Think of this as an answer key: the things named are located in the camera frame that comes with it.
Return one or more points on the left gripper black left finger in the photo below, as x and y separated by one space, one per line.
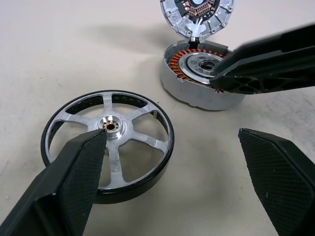
73 177

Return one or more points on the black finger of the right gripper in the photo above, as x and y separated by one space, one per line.
265 51
275 78

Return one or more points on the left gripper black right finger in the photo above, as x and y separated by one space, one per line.
278 177

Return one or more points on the spoked rotor with black rim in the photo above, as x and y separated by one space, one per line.
115 162

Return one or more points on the grey motor housing copper windings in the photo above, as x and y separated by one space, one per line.
187 91

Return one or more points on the silver hinged motor lid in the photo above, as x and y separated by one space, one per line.
172 14

